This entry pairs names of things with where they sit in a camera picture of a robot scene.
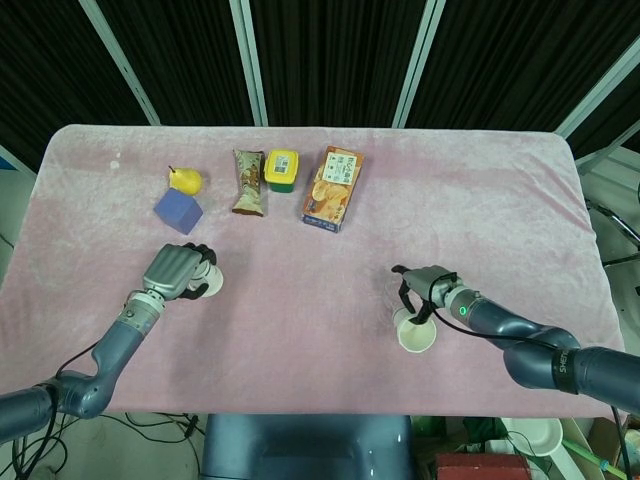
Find purple foam cube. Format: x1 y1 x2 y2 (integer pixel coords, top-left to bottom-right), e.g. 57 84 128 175
153 188 205 236

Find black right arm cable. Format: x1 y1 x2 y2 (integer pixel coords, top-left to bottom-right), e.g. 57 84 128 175
427 271 556 349

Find pink fleece tablecloth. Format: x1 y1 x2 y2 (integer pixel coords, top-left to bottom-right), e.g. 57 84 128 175
0 123 626 419

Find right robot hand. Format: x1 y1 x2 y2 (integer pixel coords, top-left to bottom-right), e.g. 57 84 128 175
391 264 459 326

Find red box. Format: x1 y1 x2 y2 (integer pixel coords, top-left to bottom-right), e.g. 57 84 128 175
433 452 532 480

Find yellow pear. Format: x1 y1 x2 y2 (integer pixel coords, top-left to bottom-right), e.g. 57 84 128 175
167 164 204 197

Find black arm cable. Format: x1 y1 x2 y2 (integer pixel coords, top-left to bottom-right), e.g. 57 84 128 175
52 344 101 389
427 271 556 349

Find green container yellow lid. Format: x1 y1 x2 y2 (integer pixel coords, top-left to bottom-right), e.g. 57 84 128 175
263 148 301 195

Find black floor cable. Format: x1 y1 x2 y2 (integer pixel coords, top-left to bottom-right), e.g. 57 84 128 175
0 412 204 480

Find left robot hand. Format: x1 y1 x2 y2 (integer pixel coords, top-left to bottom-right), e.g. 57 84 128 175
142 242 219 302

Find brown cardboard box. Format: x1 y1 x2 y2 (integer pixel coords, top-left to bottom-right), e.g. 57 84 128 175
589 417 640 480

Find brown snack bar wrapper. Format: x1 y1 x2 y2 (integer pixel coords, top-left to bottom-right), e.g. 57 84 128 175
231 148 265 217

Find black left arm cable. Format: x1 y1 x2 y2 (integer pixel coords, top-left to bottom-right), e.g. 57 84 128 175
52 344 101 389

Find white bowl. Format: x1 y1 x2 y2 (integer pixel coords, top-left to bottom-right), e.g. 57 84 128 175
502 417 565 459

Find black chair base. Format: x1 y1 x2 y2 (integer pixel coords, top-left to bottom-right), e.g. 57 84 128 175
585 179 640 274

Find black curtain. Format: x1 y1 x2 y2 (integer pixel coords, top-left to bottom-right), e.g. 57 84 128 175
0 0 640 166

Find blue robot torso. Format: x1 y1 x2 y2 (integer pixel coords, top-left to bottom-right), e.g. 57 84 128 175
199 412 416 480

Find white metal frame post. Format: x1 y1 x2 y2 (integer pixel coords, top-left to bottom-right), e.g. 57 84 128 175
391 0 447 129
558 37 640 139
230 0 270 126
0 143 37 176
78 0 162 126

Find blue orange cookie box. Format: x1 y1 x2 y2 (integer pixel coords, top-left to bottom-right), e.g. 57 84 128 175
300 145 365 235

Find white paper cup stack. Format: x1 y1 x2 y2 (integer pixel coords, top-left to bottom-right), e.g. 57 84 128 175
192 263 225 301

